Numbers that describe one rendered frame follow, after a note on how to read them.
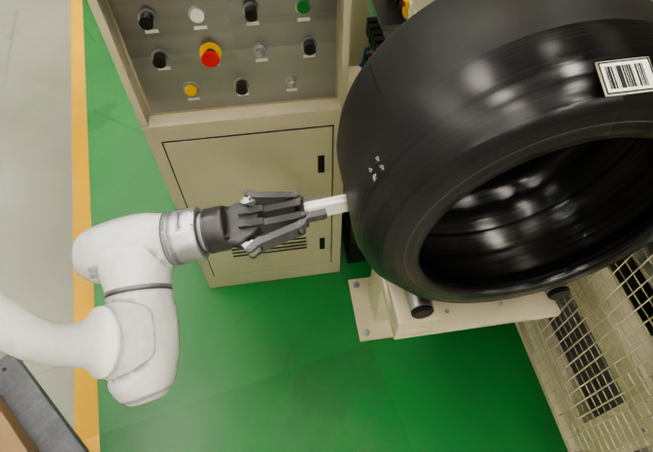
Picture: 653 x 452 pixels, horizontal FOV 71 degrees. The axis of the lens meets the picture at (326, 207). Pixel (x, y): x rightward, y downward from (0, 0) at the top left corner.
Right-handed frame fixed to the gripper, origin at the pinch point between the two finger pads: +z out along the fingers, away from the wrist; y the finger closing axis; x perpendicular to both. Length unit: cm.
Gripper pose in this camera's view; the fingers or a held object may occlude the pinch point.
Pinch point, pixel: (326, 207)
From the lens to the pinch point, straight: 75.4
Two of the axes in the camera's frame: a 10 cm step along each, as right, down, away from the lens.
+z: 9.8, -2.0, -0.2
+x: 1.4, 5.9, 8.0
